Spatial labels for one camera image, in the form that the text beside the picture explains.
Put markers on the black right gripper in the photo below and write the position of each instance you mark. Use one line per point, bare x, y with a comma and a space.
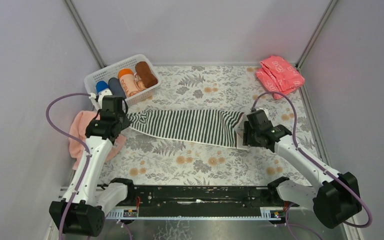
247, 131

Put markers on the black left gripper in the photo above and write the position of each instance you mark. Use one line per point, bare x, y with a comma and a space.
122, 118

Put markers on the green white striped towel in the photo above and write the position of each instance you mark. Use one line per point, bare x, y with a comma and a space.
204, 126

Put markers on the brown towel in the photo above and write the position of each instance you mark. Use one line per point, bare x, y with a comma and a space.
146, 75

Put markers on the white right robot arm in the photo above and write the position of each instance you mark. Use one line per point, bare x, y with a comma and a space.
332, 196

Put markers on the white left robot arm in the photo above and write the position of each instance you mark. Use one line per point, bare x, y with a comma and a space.
80, 211

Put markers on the grey rolled towel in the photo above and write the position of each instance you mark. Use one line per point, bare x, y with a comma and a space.
115, 87

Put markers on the pink towel under striped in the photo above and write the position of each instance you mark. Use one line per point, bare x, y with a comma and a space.
78, 130

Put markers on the blue rolled towel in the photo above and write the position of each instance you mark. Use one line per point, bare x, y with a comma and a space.
101, 86

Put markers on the orange rolled towel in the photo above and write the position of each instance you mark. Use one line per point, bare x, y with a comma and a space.
128, 82

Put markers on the beige patterned rolled towel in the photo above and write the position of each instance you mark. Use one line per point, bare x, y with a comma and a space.
139, 83

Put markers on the white plastic basket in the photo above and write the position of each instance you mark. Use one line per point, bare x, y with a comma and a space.
108, 72

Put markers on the floral patterned table mat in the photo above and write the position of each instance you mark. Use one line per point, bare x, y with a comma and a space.
152, 161

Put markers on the pink patterned folded towel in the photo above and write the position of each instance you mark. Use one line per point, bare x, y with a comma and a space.
278, 75

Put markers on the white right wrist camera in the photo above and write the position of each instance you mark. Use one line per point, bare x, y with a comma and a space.
256, 109

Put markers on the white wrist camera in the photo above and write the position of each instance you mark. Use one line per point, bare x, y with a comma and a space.
256, 109
101, 96

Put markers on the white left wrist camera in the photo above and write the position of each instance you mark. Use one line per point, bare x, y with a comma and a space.
101, 96

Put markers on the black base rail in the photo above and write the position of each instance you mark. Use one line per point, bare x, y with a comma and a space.
202, 202

